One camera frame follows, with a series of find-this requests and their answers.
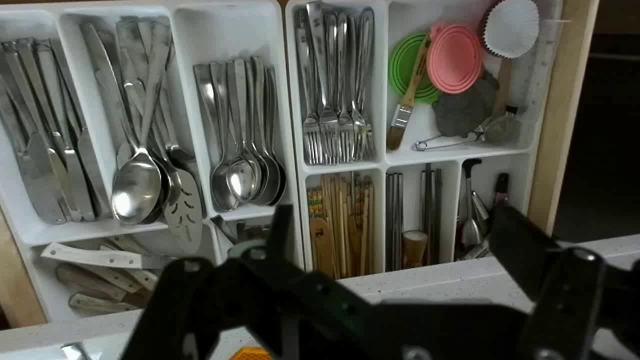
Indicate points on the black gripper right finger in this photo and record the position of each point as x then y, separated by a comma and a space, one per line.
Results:
567, 301

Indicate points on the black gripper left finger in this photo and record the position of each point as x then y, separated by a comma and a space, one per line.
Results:
313, 306

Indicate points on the dark kitchen utensil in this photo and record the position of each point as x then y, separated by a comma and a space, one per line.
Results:
233, 231

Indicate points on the steel table knife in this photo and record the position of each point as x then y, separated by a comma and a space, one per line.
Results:
32, 167
71, 180
93, 173

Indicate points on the paper sleeved chopsticks pack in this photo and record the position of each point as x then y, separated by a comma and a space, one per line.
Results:
325, 232

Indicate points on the orange flat lid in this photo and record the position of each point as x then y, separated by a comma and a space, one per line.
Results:
253, 354

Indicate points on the wooden chopstick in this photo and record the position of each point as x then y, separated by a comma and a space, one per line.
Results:
344, 227
365, 227

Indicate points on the cork stopper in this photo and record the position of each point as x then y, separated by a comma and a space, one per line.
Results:
415, 248

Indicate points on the steel rod utensil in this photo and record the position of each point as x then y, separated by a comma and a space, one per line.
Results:
395, 221
431, 212

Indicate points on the black steel bottle opener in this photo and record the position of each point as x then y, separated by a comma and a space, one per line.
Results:
473, 227

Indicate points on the steel teaspoon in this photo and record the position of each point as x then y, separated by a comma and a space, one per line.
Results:
279, 180
222, 187
241, 176
263, 180

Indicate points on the steel fork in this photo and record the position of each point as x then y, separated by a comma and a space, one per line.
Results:
311, 142
362, 132
347, 132
329, 132

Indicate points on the slotted steel server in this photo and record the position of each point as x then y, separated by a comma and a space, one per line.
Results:
183, 206

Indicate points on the steel tablespoon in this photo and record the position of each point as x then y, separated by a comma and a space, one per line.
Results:
171, 191

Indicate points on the wooden pastry brush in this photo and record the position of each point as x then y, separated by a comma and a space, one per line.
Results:
401, 121

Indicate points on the large steel serving spoon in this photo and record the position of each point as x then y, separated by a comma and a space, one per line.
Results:
137, 191

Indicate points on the grey round lid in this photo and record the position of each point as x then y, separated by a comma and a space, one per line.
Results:
463, 106

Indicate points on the clear plastic ruler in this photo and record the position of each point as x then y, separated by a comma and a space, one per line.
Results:
542, 67

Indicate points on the green silicone lid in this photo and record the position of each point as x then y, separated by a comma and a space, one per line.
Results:
403, 67

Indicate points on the white cutlery organizer tray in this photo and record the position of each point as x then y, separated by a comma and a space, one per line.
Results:
220, 32
441, 13

